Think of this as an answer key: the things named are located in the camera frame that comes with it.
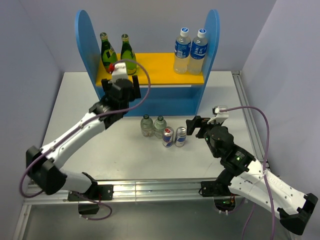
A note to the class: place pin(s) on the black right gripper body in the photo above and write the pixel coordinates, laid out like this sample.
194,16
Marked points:
205,127

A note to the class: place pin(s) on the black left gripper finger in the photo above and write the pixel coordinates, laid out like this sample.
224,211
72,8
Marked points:
136,93
106,85

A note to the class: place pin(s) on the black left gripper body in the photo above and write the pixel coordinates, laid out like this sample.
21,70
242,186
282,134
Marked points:
125,107

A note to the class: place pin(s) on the Red Bull can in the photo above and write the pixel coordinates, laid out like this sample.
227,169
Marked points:
167,136
180,136

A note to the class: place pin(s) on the green perrier bottle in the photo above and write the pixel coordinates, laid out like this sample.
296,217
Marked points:
108,54
127,53

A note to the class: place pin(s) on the clear glass bottle front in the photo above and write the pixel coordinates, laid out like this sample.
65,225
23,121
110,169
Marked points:
158,127

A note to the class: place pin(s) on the clear glass bottle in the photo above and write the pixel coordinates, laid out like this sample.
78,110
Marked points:
146,125
158,127

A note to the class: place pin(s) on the green Perrier bottle front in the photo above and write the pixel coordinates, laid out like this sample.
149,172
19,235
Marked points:
127,53

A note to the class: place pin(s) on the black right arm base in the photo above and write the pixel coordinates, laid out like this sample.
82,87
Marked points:
224,200

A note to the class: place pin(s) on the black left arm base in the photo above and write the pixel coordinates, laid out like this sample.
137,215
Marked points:
89,203

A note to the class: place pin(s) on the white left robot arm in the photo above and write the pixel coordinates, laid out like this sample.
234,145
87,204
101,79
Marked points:
44,164

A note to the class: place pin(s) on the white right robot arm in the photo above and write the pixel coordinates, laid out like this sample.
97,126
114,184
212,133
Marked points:
244,175

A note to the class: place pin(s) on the blue and yellow wooden shelf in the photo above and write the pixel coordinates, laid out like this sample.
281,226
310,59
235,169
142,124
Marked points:
171,94

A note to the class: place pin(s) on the left clear Pocari bottle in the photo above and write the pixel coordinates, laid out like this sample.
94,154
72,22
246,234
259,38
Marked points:
182,49

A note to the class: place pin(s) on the clear pocari bottle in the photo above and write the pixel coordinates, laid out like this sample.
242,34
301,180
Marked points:
197,52
182,49

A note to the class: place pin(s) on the right clear Pocari bottle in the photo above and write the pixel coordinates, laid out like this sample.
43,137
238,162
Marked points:
197,52

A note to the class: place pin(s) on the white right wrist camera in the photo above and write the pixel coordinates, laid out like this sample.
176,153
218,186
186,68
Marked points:
220,114

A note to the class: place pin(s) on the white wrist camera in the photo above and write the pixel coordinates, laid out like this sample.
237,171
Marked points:
220,114
118,71

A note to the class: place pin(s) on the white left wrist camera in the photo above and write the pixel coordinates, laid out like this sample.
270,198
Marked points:
118,71

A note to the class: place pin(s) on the aluminium side rail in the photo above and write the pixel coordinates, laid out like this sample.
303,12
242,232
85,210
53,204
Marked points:
255,139

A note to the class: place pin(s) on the aluminium front rail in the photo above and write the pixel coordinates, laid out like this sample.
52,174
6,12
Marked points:
148,190

